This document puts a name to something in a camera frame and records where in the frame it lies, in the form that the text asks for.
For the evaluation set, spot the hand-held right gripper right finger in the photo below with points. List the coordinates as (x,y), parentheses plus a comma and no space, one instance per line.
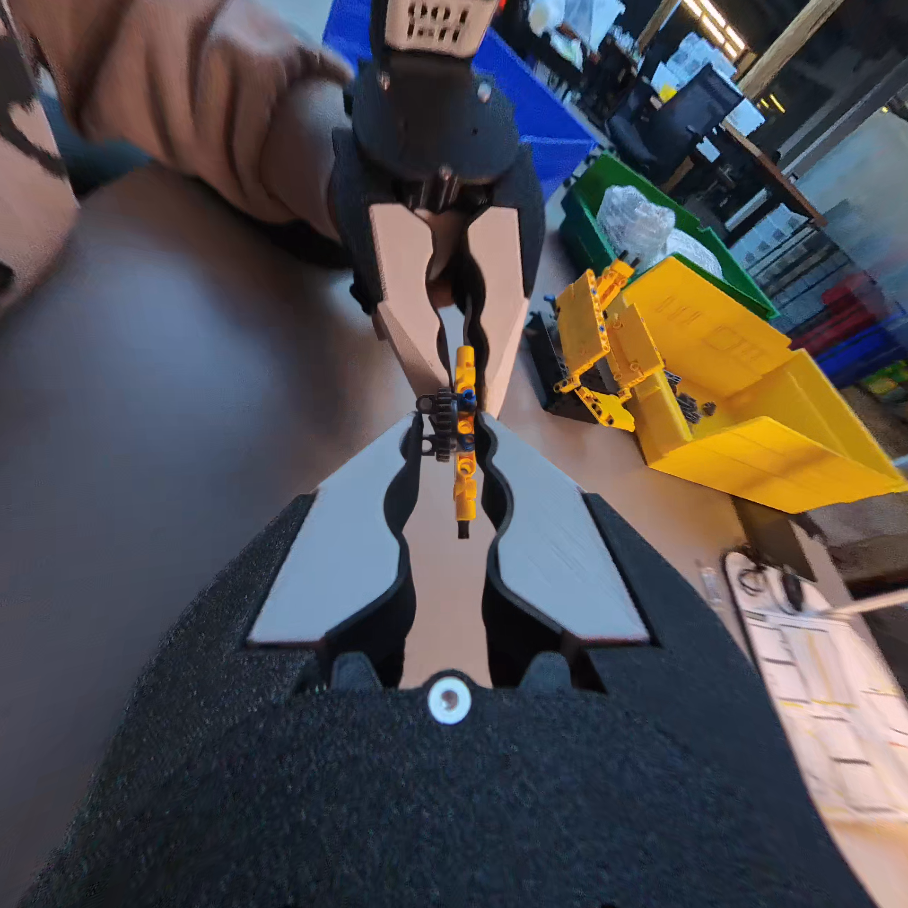
(567,567)

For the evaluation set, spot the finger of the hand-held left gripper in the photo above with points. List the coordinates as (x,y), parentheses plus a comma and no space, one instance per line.
(507,284)
(401,284)

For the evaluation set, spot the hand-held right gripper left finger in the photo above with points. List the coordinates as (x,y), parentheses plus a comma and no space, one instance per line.
(326,567)

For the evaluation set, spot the yellow gear block assembly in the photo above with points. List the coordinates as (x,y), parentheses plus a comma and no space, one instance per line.
(465,369)

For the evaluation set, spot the person's left forearm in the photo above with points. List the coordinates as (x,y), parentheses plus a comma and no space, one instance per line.
(142,71)

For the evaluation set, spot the grey desk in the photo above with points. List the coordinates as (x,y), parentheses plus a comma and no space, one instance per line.
(177,425)

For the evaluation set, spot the yellow black robot model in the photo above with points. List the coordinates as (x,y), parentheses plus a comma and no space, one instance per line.
(582,333)

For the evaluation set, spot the blue storage bin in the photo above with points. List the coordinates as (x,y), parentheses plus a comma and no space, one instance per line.
(553,135)

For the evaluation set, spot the green storage bin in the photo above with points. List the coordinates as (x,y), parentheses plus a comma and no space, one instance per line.
(589,191)

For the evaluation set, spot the crumpled clear plastic bag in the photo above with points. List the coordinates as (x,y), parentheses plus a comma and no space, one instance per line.
(635,223)

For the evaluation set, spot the bubble wrap bag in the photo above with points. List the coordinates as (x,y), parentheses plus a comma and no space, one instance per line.
(699,255)

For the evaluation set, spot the pile of dark pieces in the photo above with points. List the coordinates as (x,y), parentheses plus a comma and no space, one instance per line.
(688,404)

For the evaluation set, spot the dark flat plate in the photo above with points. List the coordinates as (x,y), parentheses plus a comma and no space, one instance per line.
(773,539)

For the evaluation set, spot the yellow storage bin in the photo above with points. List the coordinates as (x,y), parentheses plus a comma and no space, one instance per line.
(745,454)

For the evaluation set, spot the black office chair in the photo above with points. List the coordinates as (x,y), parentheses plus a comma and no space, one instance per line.
(681,120)

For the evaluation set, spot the wooden table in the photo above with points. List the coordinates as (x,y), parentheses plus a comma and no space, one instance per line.
(773,170)

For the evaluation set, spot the person's dark blue trousers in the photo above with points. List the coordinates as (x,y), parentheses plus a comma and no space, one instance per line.
(92,156)

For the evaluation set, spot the white book stand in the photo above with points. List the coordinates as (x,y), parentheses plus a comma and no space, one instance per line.
(830,816)

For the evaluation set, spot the person's beige hoodie torso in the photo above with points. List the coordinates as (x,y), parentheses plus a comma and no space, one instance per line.
(28,177)

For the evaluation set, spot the wooden post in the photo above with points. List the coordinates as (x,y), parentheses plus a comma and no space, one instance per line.
(787,49)

